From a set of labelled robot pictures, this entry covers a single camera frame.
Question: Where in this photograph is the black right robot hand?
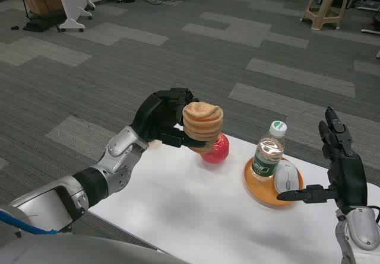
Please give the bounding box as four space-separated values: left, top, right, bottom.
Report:
277 106 369 215

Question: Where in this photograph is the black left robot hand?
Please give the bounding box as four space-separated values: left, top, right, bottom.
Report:
131 88 210 149

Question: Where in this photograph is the ridged orange bread loaf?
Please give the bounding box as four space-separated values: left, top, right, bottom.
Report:
181 101 223 154

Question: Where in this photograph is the white computer mouse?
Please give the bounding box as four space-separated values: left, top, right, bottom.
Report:
274 162 299 193

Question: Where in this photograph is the red apple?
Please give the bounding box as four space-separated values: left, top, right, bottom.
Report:
200 133 230 164

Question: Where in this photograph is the clear water bottle green label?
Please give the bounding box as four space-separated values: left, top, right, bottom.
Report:
251 120 287 179

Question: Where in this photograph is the orange round plate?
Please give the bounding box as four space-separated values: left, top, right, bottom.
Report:
243 156 305 208

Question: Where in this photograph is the white rolling partition stand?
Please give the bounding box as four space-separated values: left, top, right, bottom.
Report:
56 0 96 33

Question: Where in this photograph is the silver robot chest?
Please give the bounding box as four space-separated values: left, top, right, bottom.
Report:
0 233 191 264

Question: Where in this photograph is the beige plastic stool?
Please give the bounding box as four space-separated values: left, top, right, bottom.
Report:
302 0 351 31

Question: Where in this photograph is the blue cable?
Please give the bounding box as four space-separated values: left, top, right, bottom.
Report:
0 209 58 236

